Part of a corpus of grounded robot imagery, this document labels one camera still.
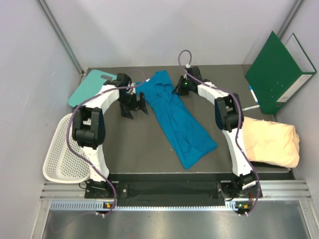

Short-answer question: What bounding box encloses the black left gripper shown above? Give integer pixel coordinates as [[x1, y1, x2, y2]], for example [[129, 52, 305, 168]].
[[117, 91, 148, 119]]

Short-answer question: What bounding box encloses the blue t shirt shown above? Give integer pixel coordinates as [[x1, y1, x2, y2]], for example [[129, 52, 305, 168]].
[[136, 70, 218, 170]]

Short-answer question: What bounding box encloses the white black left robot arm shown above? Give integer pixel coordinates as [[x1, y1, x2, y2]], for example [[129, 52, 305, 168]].
[[67, 73, 148, 199]]

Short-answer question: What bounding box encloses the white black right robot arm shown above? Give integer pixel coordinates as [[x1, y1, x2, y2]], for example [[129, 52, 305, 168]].
[[173, 64, 261, 200]]

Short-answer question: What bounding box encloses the teal cutting board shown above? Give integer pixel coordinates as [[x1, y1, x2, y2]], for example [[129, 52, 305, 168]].
[[68, 69, 117, 108]]

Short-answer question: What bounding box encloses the white green marker pen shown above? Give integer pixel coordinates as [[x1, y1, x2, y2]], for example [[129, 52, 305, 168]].
[[242, 105, 260, 111]]

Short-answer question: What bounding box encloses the white blue marker pen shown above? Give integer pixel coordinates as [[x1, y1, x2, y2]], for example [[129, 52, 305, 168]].
[[249, 86, 259, 104]]

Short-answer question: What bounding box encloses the white perforated plastic basket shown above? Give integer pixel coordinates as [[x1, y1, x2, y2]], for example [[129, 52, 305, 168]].
[[42, 114, 90, 184]]

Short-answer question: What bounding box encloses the cream folded t shirt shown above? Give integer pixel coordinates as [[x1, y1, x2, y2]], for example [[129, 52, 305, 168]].
[[243, 117, 300, 168]]

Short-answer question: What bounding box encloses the green lever arch binder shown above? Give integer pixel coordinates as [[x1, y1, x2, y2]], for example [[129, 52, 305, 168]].
[[245, 32, 317, 115]]

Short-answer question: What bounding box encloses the black folded t shirt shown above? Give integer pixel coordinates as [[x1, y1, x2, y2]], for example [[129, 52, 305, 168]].
[[251, 162, 290, 171]]

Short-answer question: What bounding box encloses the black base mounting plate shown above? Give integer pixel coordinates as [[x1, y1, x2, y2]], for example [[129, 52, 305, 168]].
[[84, 180, 262, 206]]

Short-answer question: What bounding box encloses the grey slotted cable duct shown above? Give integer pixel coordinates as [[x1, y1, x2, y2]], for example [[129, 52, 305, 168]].
[[50, 201, 249, 212]]

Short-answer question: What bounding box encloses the aluminium frame rail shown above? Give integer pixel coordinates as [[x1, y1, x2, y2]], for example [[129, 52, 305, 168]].
[[35, 0, 84, 76]]

